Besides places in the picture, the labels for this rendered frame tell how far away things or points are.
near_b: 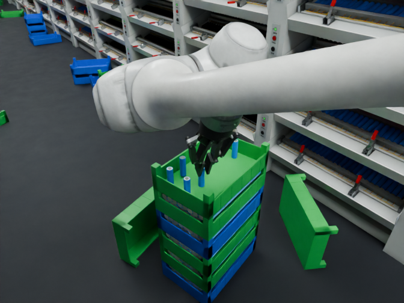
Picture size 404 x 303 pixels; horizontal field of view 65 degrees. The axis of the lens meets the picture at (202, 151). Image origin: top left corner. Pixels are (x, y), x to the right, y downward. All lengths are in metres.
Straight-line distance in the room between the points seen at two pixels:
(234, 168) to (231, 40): 0.54
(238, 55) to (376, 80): 0.25
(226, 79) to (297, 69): 0.07
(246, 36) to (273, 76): 0.21
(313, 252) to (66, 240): 0.93
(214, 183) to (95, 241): 0.62
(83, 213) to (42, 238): 0.18
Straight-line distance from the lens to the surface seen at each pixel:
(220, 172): 0.95
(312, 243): 1.16
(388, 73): 0.30
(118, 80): 0.48
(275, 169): 1.63
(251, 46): 0.51
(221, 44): 0.51
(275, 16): 1.36
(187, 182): 0.82
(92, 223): 1.42
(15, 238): 1.49
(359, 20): 1.23
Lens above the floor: 0.99
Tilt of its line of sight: 34 degrees down
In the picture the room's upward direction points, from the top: straight up
